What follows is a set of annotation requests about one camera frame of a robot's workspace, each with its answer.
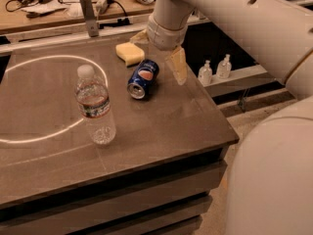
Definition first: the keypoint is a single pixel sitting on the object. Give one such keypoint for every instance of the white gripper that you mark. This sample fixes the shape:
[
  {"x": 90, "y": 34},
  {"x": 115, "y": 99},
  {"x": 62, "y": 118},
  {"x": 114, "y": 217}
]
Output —
[{"x": 162, "y": 35}]

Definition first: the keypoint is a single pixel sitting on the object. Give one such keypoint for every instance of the blue pepsi can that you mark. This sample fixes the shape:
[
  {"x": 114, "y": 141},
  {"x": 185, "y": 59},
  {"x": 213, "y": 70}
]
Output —
[{"x": 142, "y": 78}]

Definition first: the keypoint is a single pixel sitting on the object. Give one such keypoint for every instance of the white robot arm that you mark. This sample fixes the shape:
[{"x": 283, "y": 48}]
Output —
[{"x": 270, "y": 187}]

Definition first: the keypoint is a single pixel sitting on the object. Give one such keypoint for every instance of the yellow sponge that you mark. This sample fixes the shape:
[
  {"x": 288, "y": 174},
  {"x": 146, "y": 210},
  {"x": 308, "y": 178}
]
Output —
[{"x": 129, "y": 53}]

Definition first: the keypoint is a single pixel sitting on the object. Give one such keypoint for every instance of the left hand sanitizer bottle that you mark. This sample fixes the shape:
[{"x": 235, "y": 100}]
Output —
[{"x": 205, "y": 74}]

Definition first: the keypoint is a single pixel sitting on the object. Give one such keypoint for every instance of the hand sanitizer bottle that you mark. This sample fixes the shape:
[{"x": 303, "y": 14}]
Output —
[
  {"x": 224, "y": 67},
  {"x": 205, "y": 74}
]

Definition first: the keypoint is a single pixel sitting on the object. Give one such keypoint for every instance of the right hand sanitizer bottle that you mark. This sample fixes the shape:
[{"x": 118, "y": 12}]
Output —
[{"x": 224, "y": 67}]

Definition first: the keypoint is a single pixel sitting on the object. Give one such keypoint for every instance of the clear plastic water bottle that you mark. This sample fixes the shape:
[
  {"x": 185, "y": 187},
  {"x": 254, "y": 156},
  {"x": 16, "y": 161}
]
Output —
[{"x": 93, "y": 101}]

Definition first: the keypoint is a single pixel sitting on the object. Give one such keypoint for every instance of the black pliers tool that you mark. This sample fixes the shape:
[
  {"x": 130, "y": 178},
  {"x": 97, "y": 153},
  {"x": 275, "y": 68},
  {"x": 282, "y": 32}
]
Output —
[{"x": 34, "y": 15}]

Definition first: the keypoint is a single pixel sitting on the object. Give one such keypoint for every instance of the grey drawer cabinet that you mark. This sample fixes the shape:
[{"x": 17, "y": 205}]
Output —
[{"x": 167, "y": 199}]

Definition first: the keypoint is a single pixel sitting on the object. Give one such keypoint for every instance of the grey metal bracket post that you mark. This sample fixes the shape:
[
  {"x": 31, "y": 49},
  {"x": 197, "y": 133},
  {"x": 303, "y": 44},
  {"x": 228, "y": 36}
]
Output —
[{"x": 89, "y": 17}]

